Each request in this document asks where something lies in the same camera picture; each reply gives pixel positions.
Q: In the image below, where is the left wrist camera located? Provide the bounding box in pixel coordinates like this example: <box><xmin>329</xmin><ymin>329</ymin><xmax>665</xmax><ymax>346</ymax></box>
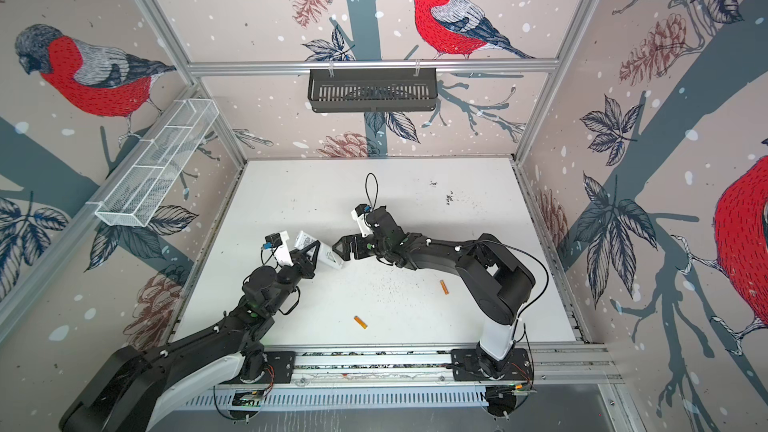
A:
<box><xmin>260</xmin><ymin>231</ymin><xmax>294</xmax><ymax>266</ymax></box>

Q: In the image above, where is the aluminium front rail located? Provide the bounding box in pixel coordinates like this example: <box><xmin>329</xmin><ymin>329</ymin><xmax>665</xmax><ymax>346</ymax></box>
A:
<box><xmin>267</xmin><ymin>341</ymin><xmax>624</xmax><ymax>388</ymax></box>

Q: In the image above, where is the white remote control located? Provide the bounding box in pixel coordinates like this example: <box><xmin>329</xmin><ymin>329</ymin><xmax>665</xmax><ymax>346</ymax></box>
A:
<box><xmin>295</xmin><ymin>231</ymin><xmax>344</xmax><ymax>270</ymax></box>

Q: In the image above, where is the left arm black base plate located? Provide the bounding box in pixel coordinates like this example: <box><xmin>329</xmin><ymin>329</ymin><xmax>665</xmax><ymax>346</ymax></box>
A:
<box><xmin>238</xmin><ymin>351</ymin><xmax>296</xmax><ymax>385</ymax></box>

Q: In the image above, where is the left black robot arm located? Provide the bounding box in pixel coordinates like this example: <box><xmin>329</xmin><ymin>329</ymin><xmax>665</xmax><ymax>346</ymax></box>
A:
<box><xmin>59</xmin><ymin>241</ymin><xmax>320</xmax><ymax>431</ymax></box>

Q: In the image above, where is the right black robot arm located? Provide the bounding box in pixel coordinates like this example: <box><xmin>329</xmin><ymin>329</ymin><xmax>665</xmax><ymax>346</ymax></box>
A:
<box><xmin>332</xmin><ymin>204</ymin><xmax>536</xmax><ymax>382</ymax></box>

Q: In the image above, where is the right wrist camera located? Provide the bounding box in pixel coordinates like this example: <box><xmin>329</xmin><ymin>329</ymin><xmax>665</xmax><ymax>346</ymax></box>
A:
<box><xmin>351</xmin><ymin>204</ymin><xmax>373</xmax><ymax>237</ymax></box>

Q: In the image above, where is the white wire mesh basket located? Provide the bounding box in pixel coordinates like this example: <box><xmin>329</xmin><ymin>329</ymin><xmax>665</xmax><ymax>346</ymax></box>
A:
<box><xmin>95</xmin><ymin>98</ymin><xmax>219</xmax><ymax>227</ymax></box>

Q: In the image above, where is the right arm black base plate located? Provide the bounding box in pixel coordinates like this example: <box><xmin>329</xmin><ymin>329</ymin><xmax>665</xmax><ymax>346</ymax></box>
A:
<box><xmin>450</xmin><ymin>346</ymin><xmax>533</xmax><ymax>382</ymax></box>

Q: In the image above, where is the white perforated cable duct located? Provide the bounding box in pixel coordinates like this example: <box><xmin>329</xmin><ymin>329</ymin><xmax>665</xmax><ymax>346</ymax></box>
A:
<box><xmin>179</xmin><ymin>386</ymin><xmax>488</xmax><ymax>412</ymax></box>

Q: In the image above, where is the black wall basket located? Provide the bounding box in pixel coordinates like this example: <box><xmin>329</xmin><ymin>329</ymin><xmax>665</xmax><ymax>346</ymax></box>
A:
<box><xmin>307</xmin><ymin>68</ymin><xmax>438</xmax><ymax>113</ymax></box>

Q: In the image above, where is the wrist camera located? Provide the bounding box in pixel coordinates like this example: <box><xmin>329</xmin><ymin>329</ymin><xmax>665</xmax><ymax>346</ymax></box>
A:
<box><xmin>351</xmin><ymin>204</ymin><xmax>373</xmax><ymax>237</ymax></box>
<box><xmin>260</xmin><ymin>231</ymin><xmax>294</xmax><ymax>266</ymax></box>

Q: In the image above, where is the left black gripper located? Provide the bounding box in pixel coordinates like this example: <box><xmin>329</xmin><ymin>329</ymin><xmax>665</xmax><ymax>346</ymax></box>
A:
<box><xmin>267</xmin><ymin>240</ymin><xmax>320</xmax><ymax>315</ymax></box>

